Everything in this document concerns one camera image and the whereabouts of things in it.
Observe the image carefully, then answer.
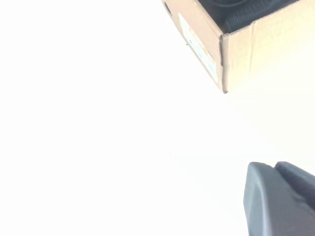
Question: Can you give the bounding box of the black sneaker with white stuffing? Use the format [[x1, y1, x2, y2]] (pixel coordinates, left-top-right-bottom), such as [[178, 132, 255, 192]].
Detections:
[[196, 0, 271, 34]]

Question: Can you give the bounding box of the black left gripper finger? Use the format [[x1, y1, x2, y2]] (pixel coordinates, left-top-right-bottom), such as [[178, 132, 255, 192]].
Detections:
[[242, 161, 315, 236]]

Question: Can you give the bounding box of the brown cardboard shoe box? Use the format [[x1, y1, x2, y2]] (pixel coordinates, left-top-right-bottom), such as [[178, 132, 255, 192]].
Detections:
[[161, 0, 315, 95]]

